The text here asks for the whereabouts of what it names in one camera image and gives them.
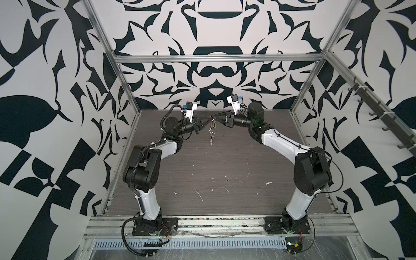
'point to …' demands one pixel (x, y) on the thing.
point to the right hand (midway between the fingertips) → (215, 115)
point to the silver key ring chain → (212, 131)
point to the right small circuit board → (293, 245)
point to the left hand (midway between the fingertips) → (211, 115)
